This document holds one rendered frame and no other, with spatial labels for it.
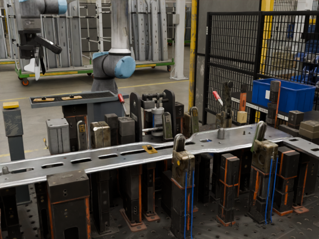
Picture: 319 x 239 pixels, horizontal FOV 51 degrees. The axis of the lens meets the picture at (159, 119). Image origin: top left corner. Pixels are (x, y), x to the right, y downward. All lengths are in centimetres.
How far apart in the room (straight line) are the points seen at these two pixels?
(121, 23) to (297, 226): 121
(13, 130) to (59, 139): 24
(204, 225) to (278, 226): 30
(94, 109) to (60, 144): 51
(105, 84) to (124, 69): 17
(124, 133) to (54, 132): 30
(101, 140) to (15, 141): 38
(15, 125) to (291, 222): 122
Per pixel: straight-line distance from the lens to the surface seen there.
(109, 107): 183
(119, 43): 172
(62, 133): 136
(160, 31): 959
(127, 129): 146
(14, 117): 151
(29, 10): 147
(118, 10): 171
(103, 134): 139
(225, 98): 164
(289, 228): 151
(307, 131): 163
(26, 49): 149
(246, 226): 147
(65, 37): 854
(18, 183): 119
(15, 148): 156
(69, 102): 148
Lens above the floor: 151
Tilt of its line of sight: 17 degrees down
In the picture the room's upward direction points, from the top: straight up
